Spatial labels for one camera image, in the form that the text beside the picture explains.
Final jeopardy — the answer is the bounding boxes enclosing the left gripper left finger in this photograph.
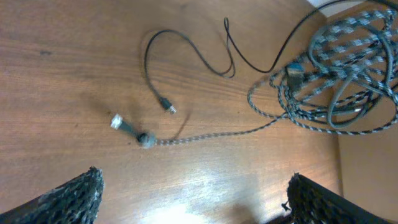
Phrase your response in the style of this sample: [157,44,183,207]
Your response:
[1,166,104,223]

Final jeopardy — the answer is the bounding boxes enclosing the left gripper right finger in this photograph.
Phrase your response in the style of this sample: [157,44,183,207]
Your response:
[281,173,390,224]

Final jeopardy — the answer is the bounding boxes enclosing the black white braided cable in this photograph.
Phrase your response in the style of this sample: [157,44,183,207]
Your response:
[110,8,398,149]

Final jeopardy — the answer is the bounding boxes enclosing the thin black cable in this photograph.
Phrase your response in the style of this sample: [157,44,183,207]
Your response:
[143,0,398,115]

